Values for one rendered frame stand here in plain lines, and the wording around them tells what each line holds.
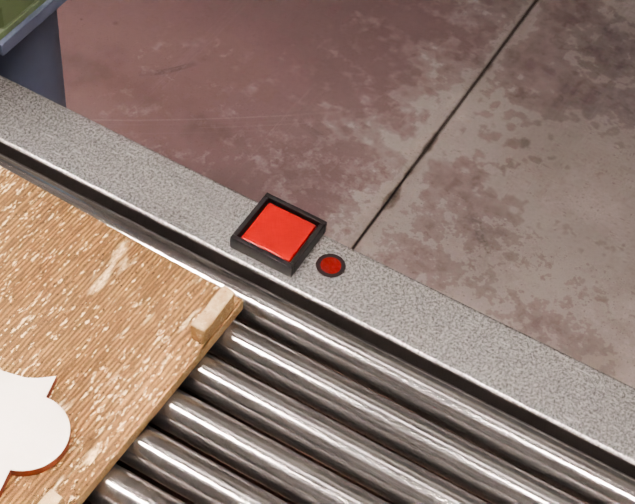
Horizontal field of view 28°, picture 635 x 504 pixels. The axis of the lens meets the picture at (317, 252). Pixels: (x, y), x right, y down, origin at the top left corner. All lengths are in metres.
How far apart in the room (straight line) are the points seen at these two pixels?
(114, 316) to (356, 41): 1.78
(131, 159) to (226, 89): 1.40
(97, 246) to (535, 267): 1.41
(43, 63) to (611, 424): 0.96
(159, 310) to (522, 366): 0.37
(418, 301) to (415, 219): 1.29
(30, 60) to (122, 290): 0.60
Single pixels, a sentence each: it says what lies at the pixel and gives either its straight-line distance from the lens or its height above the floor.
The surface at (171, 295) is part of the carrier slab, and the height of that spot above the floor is 0.94.
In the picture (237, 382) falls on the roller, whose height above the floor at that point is 0.92.
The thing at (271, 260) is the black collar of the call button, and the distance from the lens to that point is 1.31.
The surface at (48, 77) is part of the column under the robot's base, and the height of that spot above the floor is 0.68.
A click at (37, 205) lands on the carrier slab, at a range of 1.35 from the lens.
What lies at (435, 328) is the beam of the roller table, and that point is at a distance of 1.30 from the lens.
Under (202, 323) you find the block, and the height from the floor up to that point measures 0.96.
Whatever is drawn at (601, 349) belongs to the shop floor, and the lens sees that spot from 2.49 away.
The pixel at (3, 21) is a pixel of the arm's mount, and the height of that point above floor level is 0.89.
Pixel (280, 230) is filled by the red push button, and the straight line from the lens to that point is 1.34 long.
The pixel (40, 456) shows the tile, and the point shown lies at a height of 0.95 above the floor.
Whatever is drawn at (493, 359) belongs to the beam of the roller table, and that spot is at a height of 0.92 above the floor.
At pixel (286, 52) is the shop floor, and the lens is 2.90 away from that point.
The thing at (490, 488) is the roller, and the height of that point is 0.91.
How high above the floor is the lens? 1.96
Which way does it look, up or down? 51 degrees down
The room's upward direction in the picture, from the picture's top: 8 degrees clockwise
